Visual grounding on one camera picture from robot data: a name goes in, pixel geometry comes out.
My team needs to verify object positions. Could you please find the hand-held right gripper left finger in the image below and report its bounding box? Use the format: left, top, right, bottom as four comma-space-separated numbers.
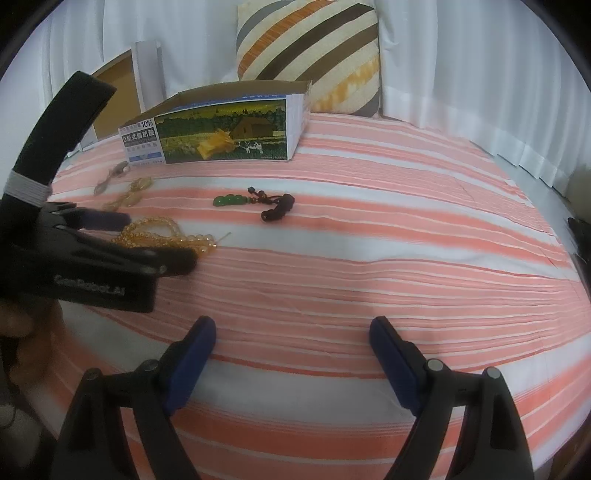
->
51, 315, 218, 480

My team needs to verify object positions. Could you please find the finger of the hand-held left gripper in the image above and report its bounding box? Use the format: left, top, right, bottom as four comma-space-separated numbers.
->
60, 208, 131, 232
78, 231, 199, 278

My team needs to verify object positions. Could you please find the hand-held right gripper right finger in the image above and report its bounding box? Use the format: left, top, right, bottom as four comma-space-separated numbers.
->
369, 315, 536, 480

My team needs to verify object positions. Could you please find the gold chain necklace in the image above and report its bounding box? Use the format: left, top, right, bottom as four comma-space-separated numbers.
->
111, 216, 232, 257

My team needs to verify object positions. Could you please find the printed cardboard box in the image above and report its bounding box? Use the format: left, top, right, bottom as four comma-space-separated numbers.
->
117, 79, 313, 164

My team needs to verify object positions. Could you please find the person's left hand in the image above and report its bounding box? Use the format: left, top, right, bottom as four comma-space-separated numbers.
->
0, 300, 63, 384

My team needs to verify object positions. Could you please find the silver grey pendant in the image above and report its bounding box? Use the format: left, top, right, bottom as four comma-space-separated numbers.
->
93, 162, 131, 195

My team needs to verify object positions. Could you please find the pink striped blanket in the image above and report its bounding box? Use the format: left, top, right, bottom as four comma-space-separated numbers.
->
28, 111, 591, 462

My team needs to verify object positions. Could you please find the white cardboard box lid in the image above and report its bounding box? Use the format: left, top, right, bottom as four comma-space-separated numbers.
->
67, 41, 166, 155

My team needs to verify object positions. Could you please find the white curtain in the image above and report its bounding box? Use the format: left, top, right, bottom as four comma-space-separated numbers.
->
41, 0, 242, 123
374, 0, 591, 197

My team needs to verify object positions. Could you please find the black cloth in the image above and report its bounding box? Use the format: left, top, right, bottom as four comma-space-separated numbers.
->
567, 217, 591, 252

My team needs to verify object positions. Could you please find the striped throw pillow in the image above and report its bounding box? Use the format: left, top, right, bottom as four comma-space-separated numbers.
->
236, 0, 382, 117

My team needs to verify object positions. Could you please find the small gold bead chain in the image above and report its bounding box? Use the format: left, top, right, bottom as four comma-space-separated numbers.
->
102, 178, 153, 210

